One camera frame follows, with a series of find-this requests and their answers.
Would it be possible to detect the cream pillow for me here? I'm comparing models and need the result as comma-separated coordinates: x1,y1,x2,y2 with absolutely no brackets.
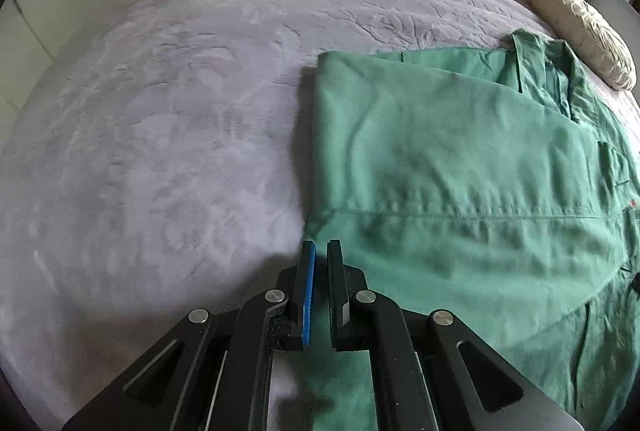
527,0,637,92

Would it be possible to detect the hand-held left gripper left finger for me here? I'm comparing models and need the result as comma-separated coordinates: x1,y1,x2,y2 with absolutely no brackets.
60,240,321,431

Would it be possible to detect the purple embossed blanket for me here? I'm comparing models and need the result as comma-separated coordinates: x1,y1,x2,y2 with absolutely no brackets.
0,0,640,422

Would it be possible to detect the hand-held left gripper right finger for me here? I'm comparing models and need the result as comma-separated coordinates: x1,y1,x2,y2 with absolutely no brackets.
326,238,526,431

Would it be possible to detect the green shirt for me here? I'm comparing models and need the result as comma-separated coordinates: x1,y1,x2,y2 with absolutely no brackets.
270,28,640,431

